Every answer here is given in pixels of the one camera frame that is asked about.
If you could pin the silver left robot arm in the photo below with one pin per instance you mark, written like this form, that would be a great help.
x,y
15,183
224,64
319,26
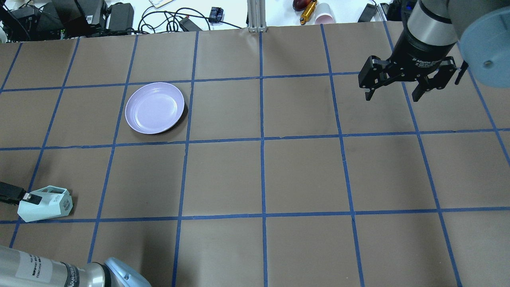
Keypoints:
x,y
22,269

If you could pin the lilac plate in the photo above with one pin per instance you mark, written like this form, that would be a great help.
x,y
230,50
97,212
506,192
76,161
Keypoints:
x,y
154,108

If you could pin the black power adapter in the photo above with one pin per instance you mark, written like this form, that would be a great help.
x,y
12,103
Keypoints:
x,y
368,13

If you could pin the gold cylinder toy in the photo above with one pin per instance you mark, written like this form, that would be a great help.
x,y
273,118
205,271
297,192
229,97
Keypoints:
x,y
307,12

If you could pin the red orange mango toy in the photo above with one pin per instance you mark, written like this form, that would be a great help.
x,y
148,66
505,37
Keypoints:
x,y
300,5

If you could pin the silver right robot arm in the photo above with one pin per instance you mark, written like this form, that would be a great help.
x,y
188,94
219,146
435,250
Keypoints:
x,y
481,27

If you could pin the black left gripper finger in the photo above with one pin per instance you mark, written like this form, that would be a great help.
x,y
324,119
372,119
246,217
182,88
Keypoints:
x,y
13,195

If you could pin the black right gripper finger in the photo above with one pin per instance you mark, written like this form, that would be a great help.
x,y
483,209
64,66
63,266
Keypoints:
x,y
444,74
376,73

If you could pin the brown paper table cover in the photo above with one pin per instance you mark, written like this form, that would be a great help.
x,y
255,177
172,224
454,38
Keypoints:
x,y
279,172

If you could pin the aluminium frame post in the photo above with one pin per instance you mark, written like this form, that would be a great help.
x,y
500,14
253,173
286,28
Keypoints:
x,y
256,13

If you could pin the mint geometric cup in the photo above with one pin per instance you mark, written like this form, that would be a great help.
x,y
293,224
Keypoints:
x,y
45,203

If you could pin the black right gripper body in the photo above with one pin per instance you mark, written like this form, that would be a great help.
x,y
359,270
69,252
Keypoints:
x,y
419,52

